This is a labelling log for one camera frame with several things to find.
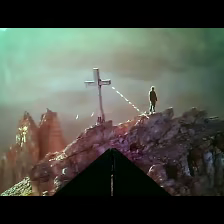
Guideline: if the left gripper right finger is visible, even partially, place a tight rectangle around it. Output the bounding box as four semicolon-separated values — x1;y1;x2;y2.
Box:
112;148;172;197

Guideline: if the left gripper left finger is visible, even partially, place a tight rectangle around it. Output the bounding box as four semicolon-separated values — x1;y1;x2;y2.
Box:
54;148;114;197

